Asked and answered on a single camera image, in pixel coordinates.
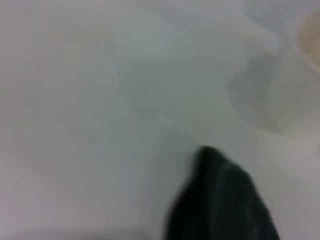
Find dark blue rag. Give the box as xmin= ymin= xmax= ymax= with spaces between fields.
xmin=163 ymin=145 xmax=281 ymax=240

